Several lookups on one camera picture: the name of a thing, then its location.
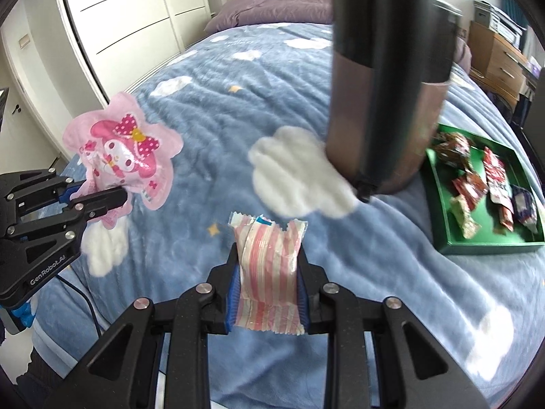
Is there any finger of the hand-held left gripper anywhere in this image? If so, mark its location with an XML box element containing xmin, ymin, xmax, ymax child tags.
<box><xmin>0</xmin><ymin>169</ymin><xmax>88</xmax><ymax>218</ymax></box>
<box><xmin>6</xmin><ymin>186</ymin><xmax>129</xmax><ymax>248</ymax></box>

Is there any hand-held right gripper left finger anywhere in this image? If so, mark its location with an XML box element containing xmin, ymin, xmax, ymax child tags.
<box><xmin>45</xmin><ymin>243</ymin><xmax>242</xmax><ymax>409</ymax></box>

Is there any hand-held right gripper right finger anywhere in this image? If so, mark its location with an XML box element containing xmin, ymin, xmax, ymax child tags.
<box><xmin>296</xmin><ymin>247</ymin><xmax>490</xmax><ymax>409</ymax></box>

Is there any pink striped snack packet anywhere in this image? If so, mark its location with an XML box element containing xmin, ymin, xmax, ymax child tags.
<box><xmin>230</xmin><ymin>212</ymin><xmax>308</xmax><ymax>335</ymax></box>

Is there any pink cartoon snack packet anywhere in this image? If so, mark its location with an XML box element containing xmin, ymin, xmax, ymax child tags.
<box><xmin>62</xmin><ymin>91</ymin><xmax>185</xmax><ymax>228</ymax></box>

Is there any green tray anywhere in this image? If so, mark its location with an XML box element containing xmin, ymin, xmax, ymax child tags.
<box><xmin>419</xmin><ymin>123</ymin><xmax>545</xmax><ymax>256</ymax></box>

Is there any large red white snack packet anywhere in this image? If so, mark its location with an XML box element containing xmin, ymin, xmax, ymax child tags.
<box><xmin>482</xmin><ymin>147</ymin><xmax>512</xmax><ymax>206</ymax></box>

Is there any dark cloth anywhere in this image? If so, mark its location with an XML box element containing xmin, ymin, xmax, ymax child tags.
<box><xmin>15</xmin><ymin>336</ymin><xmax>92</xmax><ymax>409</ymax></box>

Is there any white door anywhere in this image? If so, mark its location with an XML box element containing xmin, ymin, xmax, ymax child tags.
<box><xmin>0</xmin><ymin>15</ymin><xmax>109</xmax><ymax>165</ymax></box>

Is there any blue cloud print blanket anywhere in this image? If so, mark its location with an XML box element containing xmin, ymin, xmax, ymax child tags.
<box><xmin>26</xmin><ymin>22</ymin><xmax>545</xmax><ymax>409</ymax></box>

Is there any white wardrobe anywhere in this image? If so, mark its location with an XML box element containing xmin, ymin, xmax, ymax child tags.
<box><xmin>53</xmin><ymin>0</ymin><xmax>212</xmax><ymax>107</ymax></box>

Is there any crinkled red snack packet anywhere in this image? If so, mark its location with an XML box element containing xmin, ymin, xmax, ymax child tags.
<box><xmin>452</xmin><ymin>171</ymin><xmax>488</xmax><ymax>210</ymax></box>

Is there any brown and black tumbler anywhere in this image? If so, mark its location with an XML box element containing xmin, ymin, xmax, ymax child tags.
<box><xmin>326</xmin><ymin>0</ymin><xmax>463</xmax><ymax>203</ymax></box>

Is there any dark blue snack packet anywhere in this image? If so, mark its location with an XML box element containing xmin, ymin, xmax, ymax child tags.
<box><xmin>512</xmin><ymin>185</ymin><xmax>540</xmax><ymax>227</ymax></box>

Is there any purple pillow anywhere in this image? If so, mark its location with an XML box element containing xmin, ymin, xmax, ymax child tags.
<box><xmin>204</xmin><ymin>0</ymin><xmax>335</xmax><ymax>33</ymax></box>

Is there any wooden dresser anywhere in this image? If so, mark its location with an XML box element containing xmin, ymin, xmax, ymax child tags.
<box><xmin>467</xmin><ymin>21</ymin><xmax>529</xmax><ymax>100</ymax></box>

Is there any grey storage box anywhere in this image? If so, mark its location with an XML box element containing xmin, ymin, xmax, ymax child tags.
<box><xmin>473</xmin><ymin>2</ymin><xmax>504</xmax><ymax>27</ymax></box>

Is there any black cable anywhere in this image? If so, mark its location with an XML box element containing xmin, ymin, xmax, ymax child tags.
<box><xmin>55</xmin><ymin>274</ymin><xmax>105</xmax><ymax>338</ymax></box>

